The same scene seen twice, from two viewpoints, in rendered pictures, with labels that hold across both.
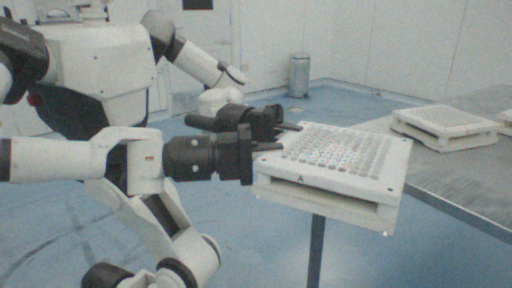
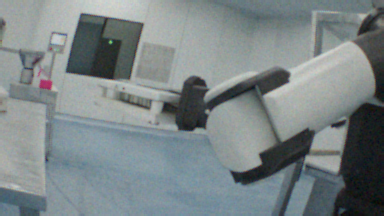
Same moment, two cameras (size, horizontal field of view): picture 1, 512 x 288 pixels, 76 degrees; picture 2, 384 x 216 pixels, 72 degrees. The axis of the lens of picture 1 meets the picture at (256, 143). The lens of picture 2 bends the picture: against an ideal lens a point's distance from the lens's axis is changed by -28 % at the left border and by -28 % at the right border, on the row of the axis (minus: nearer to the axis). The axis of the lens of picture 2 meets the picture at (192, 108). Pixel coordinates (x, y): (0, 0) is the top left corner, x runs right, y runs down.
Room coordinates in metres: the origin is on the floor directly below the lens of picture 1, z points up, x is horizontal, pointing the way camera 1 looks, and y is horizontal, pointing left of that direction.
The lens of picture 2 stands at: (1.52, 0.08, 1.08)
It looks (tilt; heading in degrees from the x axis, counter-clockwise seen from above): 4 degrees down; 188
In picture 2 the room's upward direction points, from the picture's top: 12 degrees clockwise
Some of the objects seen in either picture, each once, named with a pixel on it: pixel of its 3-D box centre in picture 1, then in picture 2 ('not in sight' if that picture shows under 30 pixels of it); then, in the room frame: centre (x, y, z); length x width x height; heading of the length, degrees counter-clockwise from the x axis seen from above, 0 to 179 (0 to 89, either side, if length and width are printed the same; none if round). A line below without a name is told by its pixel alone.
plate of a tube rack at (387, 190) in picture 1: (338, 154); (155, 92); (0.57, -0.16, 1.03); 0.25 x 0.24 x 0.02; 152
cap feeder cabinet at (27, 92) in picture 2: not in sight; (29, 118); (-1.38, -2.10, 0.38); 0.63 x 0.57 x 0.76; 128
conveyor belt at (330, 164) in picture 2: not in sight; (362, 162); (-0.64, 1.08, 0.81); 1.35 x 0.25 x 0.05; 133
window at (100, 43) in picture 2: not in sight; (103, 46); (-4.27, -2.56, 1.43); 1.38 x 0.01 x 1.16; 128
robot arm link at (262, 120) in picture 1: (256, 125); (206, 108); (0.73, 0.00, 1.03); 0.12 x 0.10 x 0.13; 54
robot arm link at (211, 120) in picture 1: (216, 122); not in sight; (0.79, 0.10, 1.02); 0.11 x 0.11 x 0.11; 54
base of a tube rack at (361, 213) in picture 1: (335, 176); (152, 110); (0.57, -0.16, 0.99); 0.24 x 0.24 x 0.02; 62
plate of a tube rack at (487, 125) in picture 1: (443, 119); not in sight; (1.11, -0.67, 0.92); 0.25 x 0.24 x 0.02; 19
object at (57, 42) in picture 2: not in sight; (53, 58); (-1.62, -2.02, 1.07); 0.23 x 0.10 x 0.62; 128
